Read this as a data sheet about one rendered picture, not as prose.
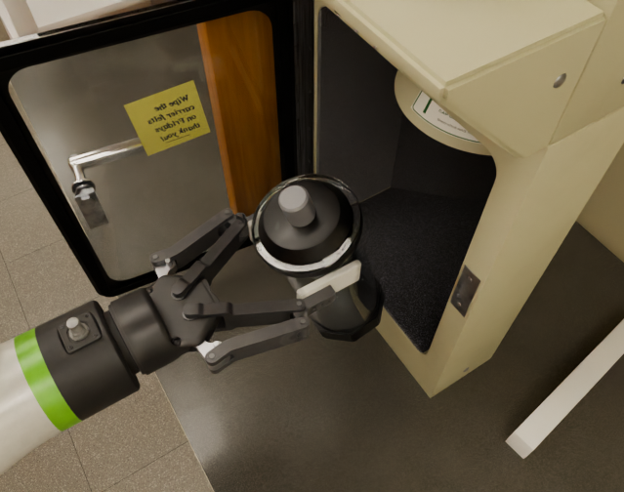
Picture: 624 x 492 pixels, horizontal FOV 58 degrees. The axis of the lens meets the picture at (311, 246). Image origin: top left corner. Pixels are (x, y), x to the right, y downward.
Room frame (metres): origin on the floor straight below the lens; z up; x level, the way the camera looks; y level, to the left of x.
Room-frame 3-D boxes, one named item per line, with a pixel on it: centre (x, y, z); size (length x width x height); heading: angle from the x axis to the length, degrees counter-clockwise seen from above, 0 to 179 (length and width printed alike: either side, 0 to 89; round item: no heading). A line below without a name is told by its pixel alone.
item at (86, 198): (0.41, 0.25, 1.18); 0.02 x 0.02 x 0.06; 25
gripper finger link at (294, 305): (0.26, 0.06, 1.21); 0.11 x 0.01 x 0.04; 94
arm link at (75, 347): (0.21, 0.20, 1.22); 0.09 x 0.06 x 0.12; 32
